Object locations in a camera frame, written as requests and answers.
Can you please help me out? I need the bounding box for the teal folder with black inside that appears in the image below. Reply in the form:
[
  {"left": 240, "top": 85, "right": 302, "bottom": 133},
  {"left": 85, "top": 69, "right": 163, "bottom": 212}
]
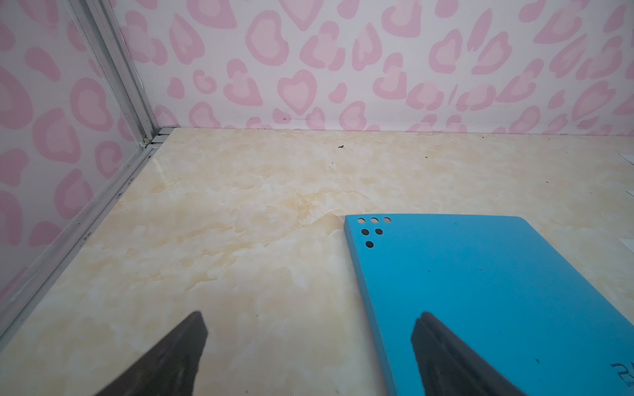
[{"left": 344, "top": 214, "right": 633, "bottom": 395}]

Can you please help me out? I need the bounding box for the aluminium frame post left rear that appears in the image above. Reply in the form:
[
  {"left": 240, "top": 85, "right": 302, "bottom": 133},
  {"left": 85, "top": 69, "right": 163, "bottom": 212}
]
[{"left": 69, "top": 0, "right": 175, "bottom": 147}]

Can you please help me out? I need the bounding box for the printed paper sheet bottom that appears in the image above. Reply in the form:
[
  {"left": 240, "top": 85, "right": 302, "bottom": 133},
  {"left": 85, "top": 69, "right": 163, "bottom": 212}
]
[{"left": 620, "top": 153, "right": 633, "bottom": 252}]

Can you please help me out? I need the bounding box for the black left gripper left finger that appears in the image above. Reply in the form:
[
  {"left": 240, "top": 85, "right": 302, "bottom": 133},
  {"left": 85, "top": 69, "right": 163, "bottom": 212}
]
[{"left": 97, "top": 311, "right": 208, "bottom": 396}]

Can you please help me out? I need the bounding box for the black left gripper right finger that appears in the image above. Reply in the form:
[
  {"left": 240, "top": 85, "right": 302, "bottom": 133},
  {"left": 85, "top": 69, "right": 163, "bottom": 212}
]
[{"left": 410, "top": 312, "right": 523, "bottom": 396}]

